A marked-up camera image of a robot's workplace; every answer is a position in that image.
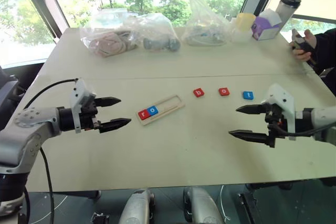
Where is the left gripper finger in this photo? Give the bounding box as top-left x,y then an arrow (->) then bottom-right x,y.
94,97 -> 122,109
98,118 -> 132,134

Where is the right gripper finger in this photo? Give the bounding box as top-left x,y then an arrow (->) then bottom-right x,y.
235,103 -> 267,116
228,129 -> 271,146

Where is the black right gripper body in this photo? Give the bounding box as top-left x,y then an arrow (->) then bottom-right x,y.
263,102 -> 286,148

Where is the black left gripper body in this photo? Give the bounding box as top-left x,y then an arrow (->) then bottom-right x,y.
78,95 -> 102,132

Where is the blue letter tile t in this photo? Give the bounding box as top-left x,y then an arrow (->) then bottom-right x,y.
241,90 -> 255,101

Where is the red letter tile b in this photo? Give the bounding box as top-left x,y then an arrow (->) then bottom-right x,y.
193,87 -> 206,99

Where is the dark handheld device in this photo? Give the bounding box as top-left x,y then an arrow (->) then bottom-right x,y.
291,28 -> 313,55

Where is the red letter tile r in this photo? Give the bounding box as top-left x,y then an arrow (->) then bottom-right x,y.
138,109 -> 151,121

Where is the blue letter tile o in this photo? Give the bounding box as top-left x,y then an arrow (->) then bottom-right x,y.
148,105 -> 160,118

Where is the wooden letter tray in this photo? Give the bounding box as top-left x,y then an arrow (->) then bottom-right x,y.
135,94 -> 186,127

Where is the silver rounded robot leg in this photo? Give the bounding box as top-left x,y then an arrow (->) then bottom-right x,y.
121,188 -> 156,224
183,186 -> 224,224

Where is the person's bare hand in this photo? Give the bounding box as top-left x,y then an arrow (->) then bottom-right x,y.
290,30 -> 318,62

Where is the clear bag with pink cloths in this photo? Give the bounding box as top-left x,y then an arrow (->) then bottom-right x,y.
79,8 -> 140,58

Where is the clear plastic cup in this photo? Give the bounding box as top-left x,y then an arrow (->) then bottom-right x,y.
230,28 -> 254,44

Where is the clear bag with grey dumbbells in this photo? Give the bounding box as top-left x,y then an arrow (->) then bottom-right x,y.
125,13 -> 182,53

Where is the purple cardboard box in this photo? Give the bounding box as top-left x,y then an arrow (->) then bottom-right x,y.
250,16 -> 282,42

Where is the black chair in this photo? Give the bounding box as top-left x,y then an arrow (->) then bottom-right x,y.
0,65 -> 27,110

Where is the yellow plastic cup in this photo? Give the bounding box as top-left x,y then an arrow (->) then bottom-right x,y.
235,12 -> 257,33

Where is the tall clear plastic bag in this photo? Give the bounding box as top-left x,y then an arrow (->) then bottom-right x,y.
181,0 -> 235,47

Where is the clear tumbler with black lid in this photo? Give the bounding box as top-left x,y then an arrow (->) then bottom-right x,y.
275,0 -> 302,23

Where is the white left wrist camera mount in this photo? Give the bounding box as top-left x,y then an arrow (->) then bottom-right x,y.
69,78 -> 97,134

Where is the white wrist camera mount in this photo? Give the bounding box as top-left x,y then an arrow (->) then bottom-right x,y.
260,83 -> 297,141
69,78 -> 97,134

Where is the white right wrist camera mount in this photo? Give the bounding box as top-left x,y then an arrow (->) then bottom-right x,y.
260,83 -> 297,141

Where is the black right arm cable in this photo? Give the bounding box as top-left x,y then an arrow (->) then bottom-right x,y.
272,121 -> 336,138

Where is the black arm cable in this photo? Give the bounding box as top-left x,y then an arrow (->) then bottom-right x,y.
272,121 -> 336,138
22,78 -> 80,224

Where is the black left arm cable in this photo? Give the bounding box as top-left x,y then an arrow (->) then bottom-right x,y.
22,78 -> 80,224

